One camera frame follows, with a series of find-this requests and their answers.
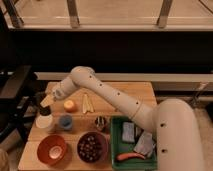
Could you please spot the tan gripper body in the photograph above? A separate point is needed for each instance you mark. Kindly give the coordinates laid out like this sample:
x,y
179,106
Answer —
x,y
47,101

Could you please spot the dark rectangular eraser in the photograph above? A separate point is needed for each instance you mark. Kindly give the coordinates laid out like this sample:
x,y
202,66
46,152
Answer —
x,y
45,111

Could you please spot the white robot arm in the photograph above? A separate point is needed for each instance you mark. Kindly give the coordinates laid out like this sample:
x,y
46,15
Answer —
x,y
173,121

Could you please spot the white paper cup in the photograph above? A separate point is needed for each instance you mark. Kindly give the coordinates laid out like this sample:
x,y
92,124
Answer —
x,y
45,123

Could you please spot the blue plastic cup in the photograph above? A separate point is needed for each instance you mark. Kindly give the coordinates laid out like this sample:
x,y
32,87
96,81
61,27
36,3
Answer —
x,y
65,122

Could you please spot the small metal cup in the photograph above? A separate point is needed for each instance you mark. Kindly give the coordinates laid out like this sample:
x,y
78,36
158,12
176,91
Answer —
x,y
101,123

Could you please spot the orange fruit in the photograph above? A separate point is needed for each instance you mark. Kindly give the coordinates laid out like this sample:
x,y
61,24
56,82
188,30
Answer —
x,y
70,106

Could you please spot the dark side shelf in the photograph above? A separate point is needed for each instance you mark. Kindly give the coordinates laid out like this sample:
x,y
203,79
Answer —
x,y
16,94

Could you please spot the red bowl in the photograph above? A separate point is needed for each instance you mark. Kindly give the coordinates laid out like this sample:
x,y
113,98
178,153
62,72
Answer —
x,y
51,149

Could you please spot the dark bowl of nuts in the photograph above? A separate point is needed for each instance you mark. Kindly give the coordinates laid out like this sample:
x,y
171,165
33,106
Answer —
x,y
92,147

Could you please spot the green plastic tray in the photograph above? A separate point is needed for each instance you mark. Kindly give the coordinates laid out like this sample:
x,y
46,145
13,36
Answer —
x,y
118,146

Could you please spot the grey sponge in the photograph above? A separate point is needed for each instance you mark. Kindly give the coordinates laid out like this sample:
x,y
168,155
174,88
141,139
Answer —
x,y
128,132

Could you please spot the orange carrot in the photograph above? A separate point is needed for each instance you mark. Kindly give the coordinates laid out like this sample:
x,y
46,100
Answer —
x,y
125,156

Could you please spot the grey folded cloth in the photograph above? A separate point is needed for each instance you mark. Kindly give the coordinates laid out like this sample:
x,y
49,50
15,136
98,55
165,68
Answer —
x,y
145,144

